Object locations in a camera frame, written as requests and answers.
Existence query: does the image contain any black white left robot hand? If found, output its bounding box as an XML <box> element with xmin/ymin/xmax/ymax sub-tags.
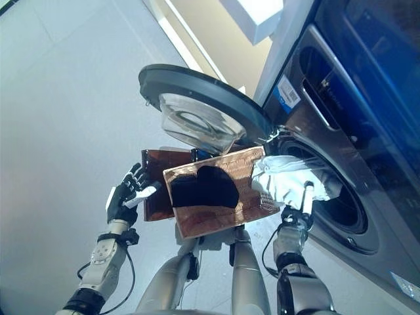
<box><xmin>105</xmin><ymin>163</ymin><xmax>162</xmax><ymax>228</ymax></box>

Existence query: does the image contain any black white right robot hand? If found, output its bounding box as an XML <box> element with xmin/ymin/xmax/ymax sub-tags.
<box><xmin>280</xmin><ymin>180</ymin><xmax>316</xmax><ymax>228</ymax></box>

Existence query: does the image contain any light grey garment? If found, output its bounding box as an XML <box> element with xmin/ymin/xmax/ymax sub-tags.
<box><xmin>251</xmin><ymin>154</ymin><xmax>344</xmax><ymax>208</ymax></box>

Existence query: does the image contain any black garment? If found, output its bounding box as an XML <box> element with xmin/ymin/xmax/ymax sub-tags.
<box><xmin>170</xmin><ymin>165</ymin><xmax>241</xmax><ymax>209</ymax></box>

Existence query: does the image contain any dark grey washing machine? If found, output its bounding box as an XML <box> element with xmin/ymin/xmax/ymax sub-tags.
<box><xmin>262</xmin><ymin>24</ymin><xmax>420</xmax><ymax>297</ymax></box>

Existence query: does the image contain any brown wicker laundry basket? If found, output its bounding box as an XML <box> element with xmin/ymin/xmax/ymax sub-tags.
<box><xmin>163</xmin><ymin>146</ymin><xmax>283</xmax><ymax>241</ymax></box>

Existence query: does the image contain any silver right robot leg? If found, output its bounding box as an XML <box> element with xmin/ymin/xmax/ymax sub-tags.
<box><xmin>228</xmin><ymin>226</ymin><xmax>274</xmax><ymax>315</ymax></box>

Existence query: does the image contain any blue white label sticker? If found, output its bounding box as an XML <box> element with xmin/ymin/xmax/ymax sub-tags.
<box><xmin>275</xmin><ymin>75</ymin><xmax>303</xmax><ymax>114</ymax></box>

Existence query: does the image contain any white energy label sticker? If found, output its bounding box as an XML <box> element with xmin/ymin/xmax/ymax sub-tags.
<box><xmin>388</xmin><ymin>271</ymin><xmax>420</xmax><ymax>298</ymax></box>

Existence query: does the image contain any round glass washer door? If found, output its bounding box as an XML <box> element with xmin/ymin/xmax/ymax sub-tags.
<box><xmin>137</xmin><ymin>64</ymin><xmax>275</xmax><ymax>156</ymax></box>

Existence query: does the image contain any white cabinet side panel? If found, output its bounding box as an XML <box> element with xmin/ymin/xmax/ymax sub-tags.
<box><xmin>254</xmin><ymin>0</ymin><xmax>318</xmax><ymax>106</ymax></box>

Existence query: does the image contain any white counter cabinet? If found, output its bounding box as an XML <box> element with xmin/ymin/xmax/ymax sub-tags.
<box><xmin>144</xmin><ymin>0</ymin><xmax>285</xmax><ymax>96</ymax></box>

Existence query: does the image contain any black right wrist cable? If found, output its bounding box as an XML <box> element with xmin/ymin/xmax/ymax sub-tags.
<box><xmin>261</xmin><ymin>227</ymin><xmax>280</xmax><ymax>275</ymax></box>

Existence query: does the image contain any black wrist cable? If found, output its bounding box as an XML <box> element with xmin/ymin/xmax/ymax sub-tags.
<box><xmin>261</xmin><ymin>227</ymin><xmax>280</xmax><ymax>275</ymax></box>
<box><xmin>77</xmin><ymin>249</ymin><xmax>137</xmax><ymax>314</ymax></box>

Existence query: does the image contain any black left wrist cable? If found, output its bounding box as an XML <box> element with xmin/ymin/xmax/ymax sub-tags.
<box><xmin>77</xmin><ymin>249</ymin><xmax>137</xmax><ymax>314</ymax></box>

